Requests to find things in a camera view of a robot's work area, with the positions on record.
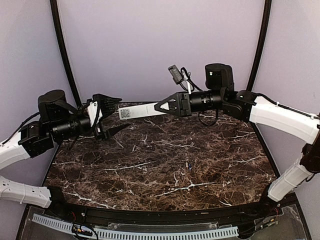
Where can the white slotted cable duct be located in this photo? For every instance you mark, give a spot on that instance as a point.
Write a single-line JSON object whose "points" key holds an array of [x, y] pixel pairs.
{"points": [[106, 234]]}

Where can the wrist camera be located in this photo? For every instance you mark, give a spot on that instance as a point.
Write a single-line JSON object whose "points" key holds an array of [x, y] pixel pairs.
{"points": [[93, 113], [176, 74]]}

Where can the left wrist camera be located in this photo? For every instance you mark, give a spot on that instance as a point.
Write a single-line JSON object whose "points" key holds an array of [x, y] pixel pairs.
{"points": [[93, 113]]}

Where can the black front rail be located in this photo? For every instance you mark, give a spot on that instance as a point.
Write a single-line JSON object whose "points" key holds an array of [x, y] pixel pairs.
{"points": [[93, 216]]}

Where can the black left corner post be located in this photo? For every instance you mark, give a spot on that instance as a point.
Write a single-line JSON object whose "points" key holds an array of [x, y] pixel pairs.
{"points": [[63, 51]]}

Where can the white remote control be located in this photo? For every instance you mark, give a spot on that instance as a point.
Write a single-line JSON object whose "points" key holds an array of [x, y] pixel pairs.
{"points": [[138, 111]]}

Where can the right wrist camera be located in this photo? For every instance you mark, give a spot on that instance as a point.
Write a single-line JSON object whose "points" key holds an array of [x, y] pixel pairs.
{"points": [[176, 74]]}

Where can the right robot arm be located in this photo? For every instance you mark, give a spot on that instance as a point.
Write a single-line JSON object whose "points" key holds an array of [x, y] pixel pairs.
{"points": [[255, 108]]}

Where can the black right corner post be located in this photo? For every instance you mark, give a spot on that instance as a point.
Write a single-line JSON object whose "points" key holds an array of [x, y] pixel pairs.
{"points": [[260, 44]]}

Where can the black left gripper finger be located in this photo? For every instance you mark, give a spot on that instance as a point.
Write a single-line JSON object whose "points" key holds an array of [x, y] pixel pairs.
{"points": [[106, 104], [110, 132]]}

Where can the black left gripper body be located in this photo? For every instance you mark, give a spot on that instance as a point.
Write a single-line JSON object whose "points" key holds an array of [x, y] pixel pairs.
{"points": [[99, 130]]}

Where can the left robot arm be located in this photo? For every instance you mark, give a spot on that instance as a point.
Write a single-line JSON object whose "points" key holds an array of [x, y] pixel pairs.
{"points": [[56, 121]]}

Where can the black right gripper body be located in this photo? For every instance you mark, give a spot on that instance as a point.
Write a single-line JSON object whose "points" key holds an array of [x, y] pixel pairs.
{"points": [[186, 110]]}

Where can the black corner post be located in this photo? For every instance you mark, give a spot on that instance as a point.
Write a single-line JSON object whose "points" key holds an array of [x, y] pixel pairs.
{"points": [[260, 44], [63, 51]]}

